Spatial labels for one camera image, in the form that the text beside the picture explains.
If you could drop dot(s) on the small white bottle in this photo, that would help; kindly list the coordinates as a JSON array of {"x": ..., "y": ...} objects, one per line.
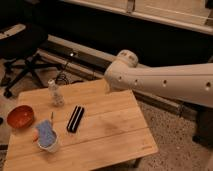
[{"x": 57, "y": 97}]

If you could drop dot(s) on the black rectangular case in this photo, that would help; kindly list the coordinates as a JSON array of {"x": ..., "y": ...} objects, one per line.
[{"x": 75, "y": 119}]

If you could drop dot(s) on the orange toy piece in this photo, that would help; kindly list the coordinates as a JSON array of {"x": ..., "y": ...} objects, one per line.
[{"x": 35, "y": 135}]

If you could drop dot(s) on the black office chair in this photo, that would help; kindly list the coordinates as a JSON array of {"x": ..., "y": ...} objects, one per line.
[{"x": 18, "y": 47}]

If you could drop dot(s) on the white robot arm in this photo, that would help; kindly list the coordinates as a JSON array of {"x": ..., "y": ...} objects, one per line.
[{"x": 189, "y": 83}]

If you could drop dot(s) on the red bowl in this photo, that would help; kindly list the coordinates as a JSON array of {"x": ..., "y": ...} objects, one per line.
[{"x": 20, "y": 117}]

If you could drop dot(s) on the white cup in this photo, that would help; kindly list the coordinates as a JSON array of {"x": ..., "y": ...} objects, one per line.
[{"x": 51, "y": 148}]

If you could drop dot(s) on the wooden table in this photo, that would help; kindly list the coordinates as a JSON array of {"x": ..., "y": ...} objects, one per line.
[{"x": 112, "y": 130}]

